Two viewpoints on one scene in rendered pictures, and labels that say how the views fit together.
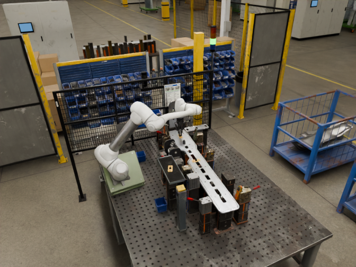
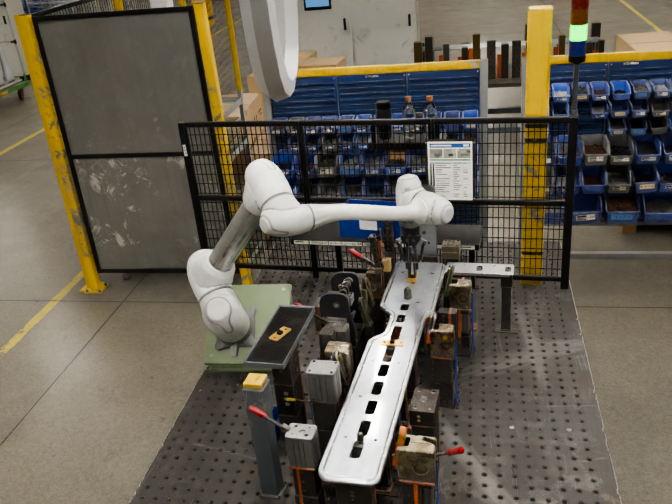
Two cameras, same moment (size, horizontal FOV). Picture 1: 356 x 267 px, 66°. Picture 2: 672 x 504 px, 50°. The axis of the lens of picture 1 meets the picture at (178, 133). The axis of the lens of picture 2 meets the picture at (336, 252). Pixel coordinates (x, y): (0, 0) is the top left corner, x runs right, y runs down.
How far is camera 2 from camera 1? 1.38 m
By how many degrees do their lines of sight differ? 32
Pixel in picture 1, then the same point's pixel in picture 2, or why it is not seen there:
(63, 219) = (168, 405)
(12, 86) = (168, 110)
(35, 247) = (91, 437)
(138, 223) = (200, 444)
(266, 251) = not seen: outside the picture
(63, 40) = (389, 30)
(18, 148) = (167, 240)
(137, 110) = (251, 178)
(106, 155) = (199, 273)
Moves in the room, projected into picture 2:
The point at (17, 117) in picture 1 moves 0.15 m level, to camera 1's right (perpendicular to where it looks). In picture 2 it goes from (170, 175) to (186, 177)
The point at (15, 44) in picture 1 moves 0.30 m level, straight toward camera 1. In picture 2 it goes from (180, 23) to (167, 31)
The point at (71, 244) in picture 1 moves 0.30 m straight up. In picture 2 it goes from (146, 458) to (134, 411)
